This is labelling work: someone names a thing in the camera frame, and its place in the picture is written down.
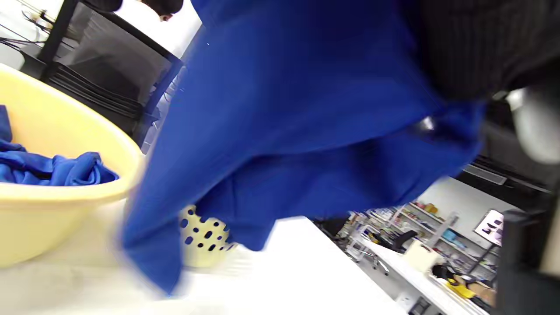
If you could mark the person's left hand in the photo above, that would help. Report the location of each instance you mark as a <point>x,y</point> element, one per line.
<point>481,43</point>

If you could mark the grey air vent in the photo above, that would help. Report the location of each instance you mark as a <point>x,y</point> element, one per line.
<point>485,174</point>

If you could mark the black mesh office chair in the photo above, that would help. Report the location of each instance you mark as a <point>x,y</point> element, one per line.
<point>109,57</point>

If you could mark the blue t-shirt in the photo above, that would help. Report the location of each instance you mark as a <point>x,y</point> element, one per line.
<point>284,109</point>
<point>52,170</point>

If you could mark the person's right forearm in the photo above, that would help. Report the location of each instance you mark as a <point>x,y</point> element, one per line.
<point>552,249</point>

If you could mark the white desk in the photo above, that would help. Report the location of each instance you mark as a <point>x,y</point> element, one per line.
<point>407,275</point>

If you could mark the yellow perforated plastic basket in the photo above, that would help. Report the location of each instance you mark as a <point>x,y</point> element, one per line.
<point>197,253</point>

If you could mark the wall screen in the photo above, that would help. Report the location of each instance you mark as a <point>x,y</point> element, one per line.
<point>490,227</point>

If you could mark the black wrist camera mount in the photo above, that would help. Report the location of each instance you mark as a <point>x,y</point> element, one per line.
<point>516,262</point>

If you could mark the yellow plastic basin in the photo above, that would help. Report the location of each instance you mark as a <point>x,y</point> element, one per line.
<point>52,218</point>

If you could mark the white shelving rack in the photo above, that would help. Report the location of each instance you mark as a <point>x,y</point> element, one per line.
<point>455,238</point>

